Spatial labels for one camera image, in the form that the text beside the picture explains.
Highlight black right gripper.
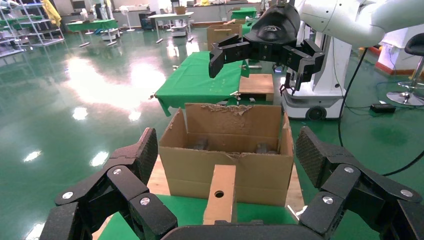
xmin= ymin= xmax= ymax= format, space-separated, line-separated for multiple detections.
xmin=208 ymin=3 xmax=326 ymax=92

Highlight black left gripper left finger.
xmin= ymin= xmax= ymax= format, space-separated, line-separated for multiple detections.
xmin=39 ymin=127 xmax=179 ymax=240

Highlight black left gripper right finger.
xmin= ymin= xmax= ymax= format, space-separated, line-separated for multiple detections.
xmin=294 ymin=125 xmax=424 ymax=240

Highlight small cardboard box with hole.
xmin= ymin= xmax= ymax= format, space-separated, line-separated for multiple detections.
xmin=202 ymin=164 xmax=238 ymax=225

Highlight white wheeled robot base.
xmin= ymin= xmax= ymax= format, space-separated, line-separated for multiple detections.
xmin=100 ymin=28 xmax=121 ymax=42
xmin=170 ymin=19 xmax=189 ymax=38

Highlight closed brown cardboard box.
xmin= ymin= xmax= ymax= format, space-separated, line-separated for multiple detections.
xmin=206 ymin=23 xmax=243 ymax=51

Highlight large open cardboard carton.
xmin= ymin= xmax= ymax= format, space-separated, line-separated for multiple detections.
xmin=158 ymin=102 xmax=295 ymax=208

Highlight brown wooden stand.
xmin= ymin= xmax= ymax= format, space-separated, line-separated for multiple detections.
xmin=238 ymin=73 xmax=275 ymax=102

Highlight light wooden table board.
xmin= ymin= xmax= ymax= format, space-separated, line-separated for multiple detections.
xmin=92 ymin=154 xmax=306 ymax=240

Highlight small green covered table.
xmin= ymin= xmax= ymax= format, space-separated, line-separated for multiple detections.
xmin=230 ymin=7 xmax=258 ymax=21

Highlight white wheeled background robot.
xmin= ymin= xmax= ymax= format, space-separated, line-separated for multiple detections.
xmin=279 ymin=21 xmax=353 ymax=121

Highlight green-covered side table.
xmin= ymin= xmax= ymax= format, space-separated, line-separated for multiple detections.
xmin=154 ymin=51 xmax=250 ymax=117

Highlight black power adapter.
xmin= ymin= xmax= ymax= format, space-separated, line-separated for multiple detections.
xmin=369 ymin=103 xmax=397 ymax=115

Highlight white table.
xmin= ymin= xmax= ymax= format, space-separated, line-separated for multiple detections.
xmin=147 ymin=11 xmax=195 ymax=44

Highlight black cabinet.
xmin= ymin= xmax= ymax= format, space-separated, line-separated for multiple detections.
xmin=138 ymin=11 xmax=157 ymax=32

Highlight white cabinet red base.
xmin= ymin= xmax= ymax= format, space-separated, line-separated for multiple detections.
xmin=374 ymin=24 xmax=424 ymax=76

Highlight black stool chrome base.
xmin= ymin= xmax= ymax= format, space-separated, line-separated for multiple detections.
xmin=386 ymin=33 xmax=424 ymax=107

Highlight white standing fan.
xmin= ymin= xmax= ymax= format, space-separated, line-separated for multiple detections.
xmin=118 ymin=5 xmax=136 ymax=33

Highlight metal shelf rack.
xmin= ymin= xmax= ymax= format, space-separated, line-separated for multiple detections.
xmin=0 ymin=0 xmax=66 ymax=58

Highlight long green covered table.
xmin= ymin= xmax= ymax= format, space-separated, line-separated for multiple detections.
xmin=65 ymin=18 xmax=119 ymax=48

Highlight yellow garment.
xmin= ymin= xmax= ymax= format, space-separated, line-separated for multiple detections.
xmin=41 ymin=0 xmax=63 ymax=28

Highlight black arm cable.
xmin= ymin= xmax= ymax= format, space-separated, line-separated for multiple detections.
xmin=337 ymin=47 xmax=424 ymax=177

